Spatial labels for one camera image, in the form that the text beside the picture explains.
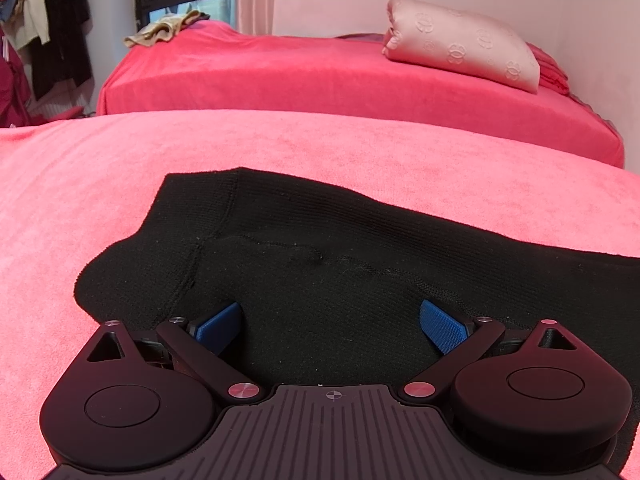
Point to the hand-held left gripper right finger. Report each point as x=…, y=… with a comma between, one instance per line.
x=442, y=329

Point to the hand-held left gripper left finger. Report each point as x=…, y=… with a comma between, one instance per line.
x=220, y=327

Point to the black knit pants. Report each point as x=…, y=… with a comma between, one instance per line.
x=350, y=245

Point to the pink terry blanket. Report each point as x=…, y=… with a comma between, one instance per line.
x=100, y=185

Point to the red covered bed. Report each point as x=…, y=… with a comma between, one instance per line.
x=280, y=80

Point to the red folded cloth stack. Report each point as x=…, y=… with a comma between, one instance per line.
x=550, y=72

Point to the pink embroidered pillow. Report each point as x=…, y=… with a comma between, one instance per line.
x=460, y=45

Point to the beige crumpled cloth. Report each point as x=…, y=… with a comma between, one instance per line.
x=160, y=30

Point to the dark red hanging garment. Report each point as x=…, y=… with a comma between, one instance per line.
x=11, y=85

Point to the black hanging garment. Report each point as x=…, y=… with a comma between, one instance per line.
x=65, y=35

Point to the cream hanging garment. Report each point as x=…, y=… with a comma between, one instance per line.
x=32, y=15

